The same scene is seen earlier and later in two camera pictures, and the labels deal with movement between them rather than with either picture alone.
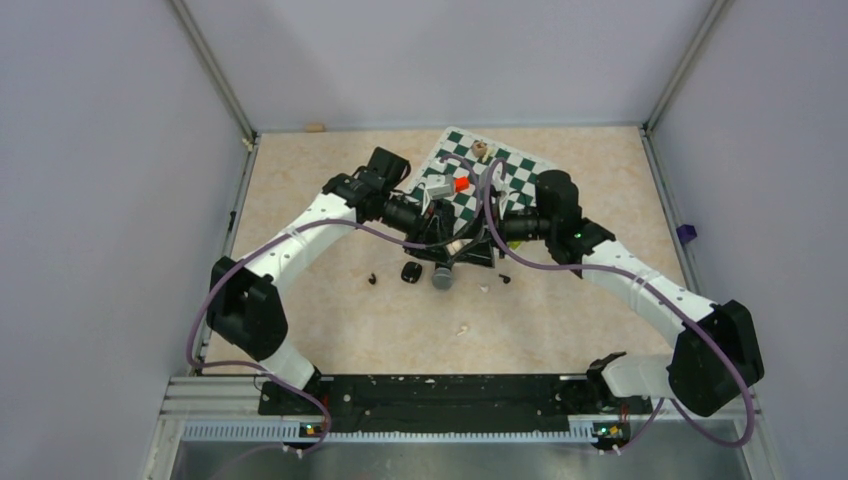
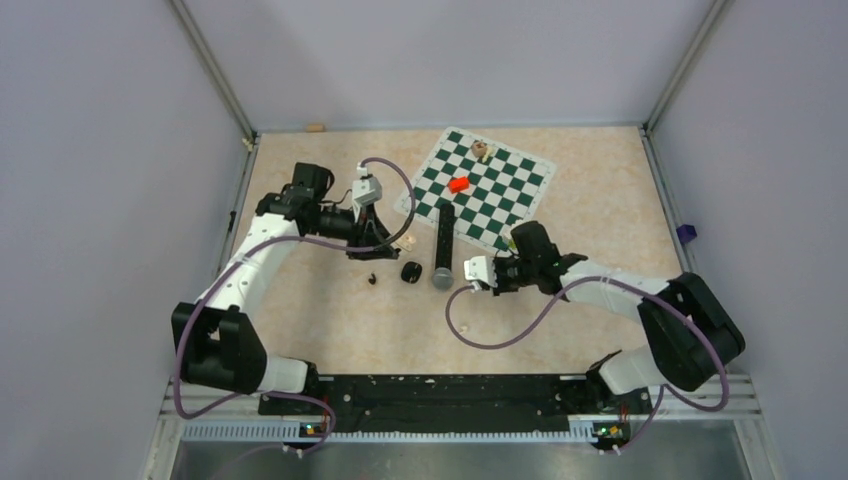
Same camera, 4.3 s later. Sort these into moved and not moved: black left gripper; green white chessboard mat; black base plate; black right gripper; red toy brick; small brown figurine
Moved: black left gripper; black right gripper
Not moved: green white chessboard mat; black base plate; red toy brick; small brown figurine
